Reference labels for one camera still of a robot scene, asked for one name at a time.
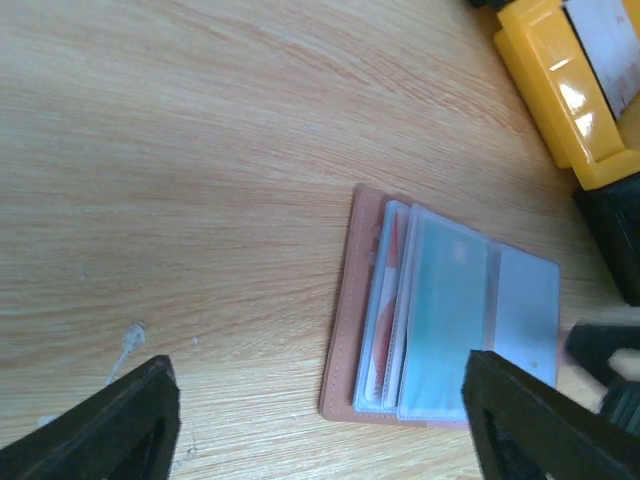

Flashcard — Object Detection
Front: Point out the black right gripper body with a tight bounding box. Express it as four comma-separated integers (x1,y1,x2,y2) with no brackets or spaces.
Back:
599,349,639,437

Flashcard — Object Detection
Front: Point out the black bin with teal cards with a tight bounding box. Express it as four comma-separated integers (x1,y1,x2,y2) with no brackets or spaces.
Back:
573,173,639,307

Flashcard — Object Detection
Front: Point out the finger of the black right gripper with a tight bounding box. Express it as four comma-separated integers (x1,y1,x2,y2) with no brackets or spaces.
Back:
565,324,639,388

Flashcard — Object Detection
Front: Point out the red white credit card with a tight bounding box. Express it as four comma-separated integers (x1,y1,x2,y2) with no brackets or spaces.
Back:
365,201,410,405

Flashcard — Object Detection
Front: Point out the teal card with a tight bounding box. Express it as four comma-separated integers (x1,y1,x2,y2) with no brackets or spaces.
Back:
398,220,490,421

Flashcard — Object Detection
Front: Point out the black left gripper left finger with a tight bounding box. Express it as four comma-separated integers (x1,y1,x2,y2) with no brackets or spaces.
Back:
1,355,180,479

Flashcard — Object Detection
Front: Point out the white cards stack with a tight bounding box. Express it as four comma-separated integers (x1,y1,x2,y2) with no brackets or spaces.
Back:
564,0,639,119

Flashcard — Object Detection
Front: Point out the yellow card bin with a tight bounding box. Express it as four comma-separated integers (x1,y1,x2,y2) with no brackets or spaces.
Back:
490,1,639,190

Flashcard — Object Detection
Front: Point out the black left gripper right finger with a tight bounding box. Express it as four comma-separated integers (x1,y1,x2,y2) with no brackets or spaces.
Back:
462,350,639,479

